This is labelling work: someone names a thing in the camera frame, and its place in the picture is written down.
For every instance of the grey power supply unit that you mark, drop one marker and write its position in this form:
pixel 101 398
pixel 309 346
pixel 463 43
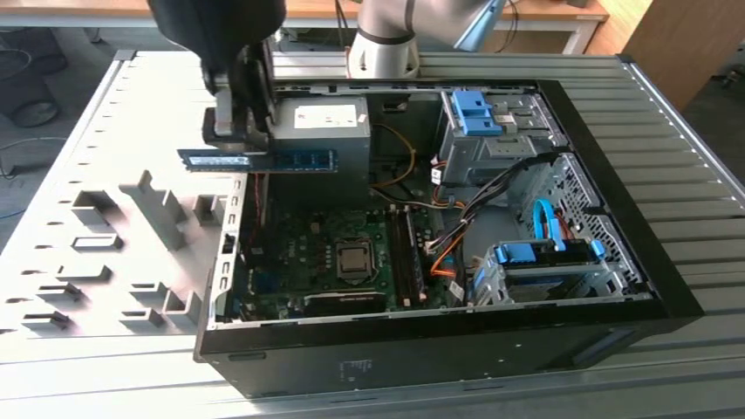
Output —
pixel 319 187

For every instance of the grey parts rack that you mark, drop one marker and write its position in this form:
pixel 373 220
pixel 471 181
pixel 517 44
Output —
pixel 153 214

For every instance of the wooden cabinet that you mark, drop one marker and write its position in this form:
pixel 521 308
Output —
pixel 686 43

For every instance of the black graphics card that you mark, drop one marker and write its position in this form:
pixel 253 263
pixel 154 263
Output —
pixel 342 303

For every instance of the perforated metal drive cage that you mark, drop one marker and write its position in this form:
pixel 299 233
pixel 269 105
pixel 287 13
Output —
pixel 581 192

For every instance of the wooden desk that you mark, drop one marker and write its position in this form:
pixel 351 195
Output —
pixel 553 11

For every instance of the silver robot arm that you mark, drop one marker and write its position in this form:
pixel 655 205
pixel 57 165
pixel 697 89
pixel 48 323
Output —
pixel 381 43

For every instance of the blue RAM stick with label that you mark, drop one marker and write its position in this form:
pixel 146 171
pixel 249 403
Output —
pixel 302 160

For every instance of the white board connector plug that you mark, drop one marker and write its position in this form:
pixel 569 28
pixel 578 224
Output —
pixel 429 248

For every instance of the blue plastic drive carrier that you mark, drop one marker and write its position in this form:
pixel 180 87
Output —
pixel 471 105

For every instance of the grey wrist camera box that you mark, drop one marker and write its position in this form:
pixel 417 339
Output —
pixel 222 105

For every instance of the black chair base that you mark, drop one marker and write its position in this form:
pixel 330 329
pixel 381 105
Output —
pixel 734 78

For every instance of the black PC case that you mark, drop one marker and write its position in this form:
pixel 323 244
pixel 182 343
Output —
pixel 406 358

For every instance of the black RAM slot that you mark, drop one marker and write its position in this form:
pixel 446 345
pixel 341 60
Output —
pixel 398 262

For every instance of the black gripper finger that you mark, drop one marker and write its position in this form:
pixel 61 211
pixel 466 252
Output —
pixel 268 96
pixel 245 96

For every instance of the green motherboard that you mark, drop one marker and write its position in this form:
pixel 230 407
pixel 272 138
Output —
pixel 290 262

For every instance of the silver CPU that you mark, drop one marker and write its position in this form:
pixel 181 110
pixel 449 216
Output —
pixel 354 260

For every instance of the black disk in blue carrier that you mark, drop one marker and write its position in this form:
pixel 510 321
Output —
pixel 514 254

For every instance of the grey metal disk bay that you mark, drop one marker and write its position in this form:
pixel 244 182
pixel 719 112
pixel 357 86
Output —
pixel 494 283

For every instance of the grey metal drive cage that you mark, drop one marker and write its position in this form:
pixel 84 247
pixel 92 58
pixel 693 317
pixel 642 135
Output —
pixel 506 148

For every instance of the dark RAM stick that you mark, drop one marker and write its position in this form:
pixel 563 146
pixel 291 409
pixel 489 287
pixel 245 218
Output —
pixel 414 257

